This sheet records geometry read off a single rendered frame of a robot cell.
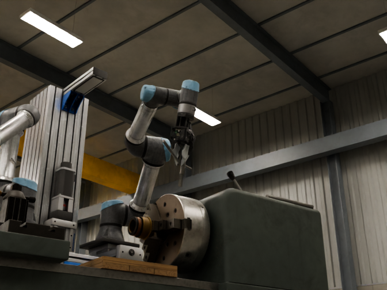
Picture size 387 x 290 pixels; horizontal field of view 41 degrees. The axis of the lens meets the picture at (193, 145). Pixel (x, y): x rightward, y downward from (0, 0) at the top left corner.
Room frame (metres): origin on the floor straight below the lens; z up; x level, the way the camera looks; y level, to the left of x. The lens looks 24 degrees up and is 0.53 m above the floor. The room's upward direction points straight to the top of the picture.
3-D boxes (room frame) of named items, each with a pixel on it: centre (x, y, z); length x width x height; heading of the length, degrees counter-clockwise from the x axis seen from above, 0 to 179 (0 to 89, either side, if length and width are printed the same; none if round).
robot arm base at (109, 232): (2.63, 0.43, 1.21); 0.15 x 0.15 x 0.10
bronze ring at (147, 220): (2.01, 0.21, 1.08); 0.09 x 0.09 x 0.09; 37
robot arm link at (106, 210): (2.63, 0.43, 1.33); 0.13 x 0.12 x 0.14; 111
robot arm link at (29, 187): (2.30, 0.80, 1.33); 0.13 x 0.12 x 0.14; 64
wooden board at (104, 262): (1.95, 0.29, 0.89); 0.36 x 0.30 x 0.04; 37
